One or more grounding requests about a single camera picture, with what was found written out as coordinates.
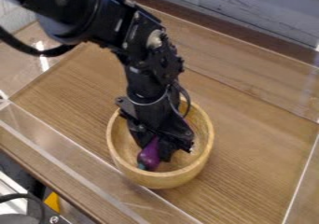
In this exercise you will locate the purple toy eggplant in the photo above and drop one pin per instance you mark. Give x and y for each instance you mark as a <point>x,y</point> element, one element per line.
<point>149,158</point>

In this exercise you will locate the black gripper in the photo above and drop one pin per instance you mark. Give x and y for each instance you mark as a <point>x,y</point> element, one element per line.
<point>158,121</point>

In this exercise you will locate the brown wooden bowl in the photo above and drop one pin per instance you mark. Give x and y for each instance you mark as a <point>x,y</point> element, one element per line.
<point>186,165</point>

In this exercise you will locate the clear acrylic tray wall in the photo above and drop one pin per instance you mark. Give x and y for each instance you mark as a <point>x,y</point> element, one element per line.
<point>257,85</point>

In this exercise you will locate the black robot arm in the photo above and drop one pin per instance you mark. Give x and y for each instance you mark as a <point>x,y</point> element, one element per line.
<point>121,26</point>

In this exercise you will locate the yellow black base equipment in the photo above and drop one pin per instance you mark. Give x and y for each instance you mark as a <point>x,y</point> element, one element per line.
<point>23,208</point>

